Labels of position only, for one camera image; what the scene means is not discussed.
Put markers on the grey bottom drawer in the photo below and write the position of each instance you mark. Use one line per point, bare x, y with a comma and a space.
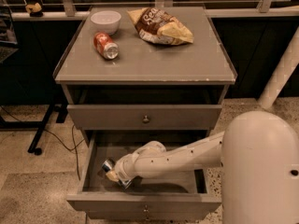
147, 216

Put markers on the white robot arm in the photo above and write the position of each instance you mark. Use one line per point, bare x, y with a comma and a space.
259, 156

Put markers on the grey drawer cabinet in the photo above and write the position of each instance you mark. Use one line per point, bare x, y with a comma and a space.
148, 74

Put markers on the black desk leg frame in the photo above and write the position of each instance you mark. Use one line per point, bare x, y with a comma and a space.
38, 126

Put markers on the blue silver redbull can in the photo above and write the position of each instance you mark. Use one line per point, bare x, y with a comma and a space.
108, 165

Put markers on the white bowl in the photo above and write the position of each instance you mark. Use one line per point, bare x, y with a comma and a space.
107, 21

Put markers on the red soda can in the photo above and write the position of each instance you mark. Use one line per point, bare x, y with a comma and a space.
105, 46

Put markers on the small yellow object on ledge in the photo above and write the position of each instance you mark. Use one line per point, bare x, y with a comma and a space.
34, 9

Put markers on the grey open middle drawer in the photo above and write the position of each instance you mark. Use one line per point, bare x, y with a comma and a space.
183, 191

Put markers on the grey top drawer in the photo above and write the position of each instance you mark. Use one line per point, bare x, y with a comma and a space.
144, 117

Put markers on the brown yellow chip bag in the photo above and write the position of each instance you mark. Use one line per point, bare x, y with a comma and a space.
156, 26

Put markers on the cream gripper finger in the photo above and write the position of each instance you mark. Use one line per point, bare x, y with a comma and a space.
111, 175

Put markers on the white diagonal post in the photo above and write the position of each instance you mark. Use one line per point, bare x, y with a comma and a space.
286, 66

